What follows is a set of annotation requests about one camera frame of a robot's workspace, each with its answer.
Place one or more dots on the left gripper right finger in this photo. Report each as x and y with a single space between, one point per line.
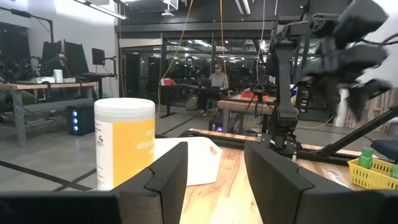
280 193

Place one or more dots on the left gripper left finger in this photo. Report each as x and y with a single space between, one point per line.
161 189

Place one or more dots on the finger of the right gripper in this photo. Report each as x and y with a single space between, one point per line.
370 96
323 95

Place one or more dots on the small green plastic bottle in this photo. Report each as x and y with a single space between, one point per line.
366 158
395 171

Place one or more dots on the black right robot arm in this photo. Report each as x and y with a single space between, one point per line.
284 93

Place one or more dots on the white plastic bin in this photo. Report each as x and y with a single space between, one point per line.
202 165

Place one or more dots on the dark blue chair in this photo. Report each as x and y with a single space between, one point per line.
385 148

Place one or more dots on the yellow disinfecting wipes canister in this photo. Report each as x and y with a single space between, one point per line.
124 149

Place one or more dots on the red tray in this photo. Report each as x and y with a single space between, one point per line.
248 94

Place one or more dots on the yellow plastic basket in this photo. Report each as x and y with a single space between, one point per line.
370 178

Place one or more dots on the wooden workbench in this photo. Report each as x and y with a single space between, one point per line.
242 105

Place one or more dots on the grey backpack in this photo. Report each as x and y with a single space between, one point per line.
192 102

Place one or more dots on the black desk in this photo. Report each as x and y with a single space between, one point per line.
186 87

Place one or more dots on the person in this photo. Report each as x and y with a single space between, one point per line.
219 80
61 62

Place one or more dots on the black computer tower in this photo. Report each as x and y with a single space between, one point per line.
82 119

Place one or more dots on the red box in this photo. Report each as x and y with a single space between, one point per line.
169 82

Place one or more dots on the green and white box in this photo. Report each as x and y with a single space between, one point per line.
58 76

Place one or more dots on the wooden table grey legs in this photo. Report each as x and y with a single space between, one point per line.
46 85

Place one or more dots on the large black monitor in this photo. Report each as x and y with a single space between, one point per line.
76 57

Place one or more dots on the long ceiling light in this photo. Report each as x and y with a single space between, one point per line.
102 9

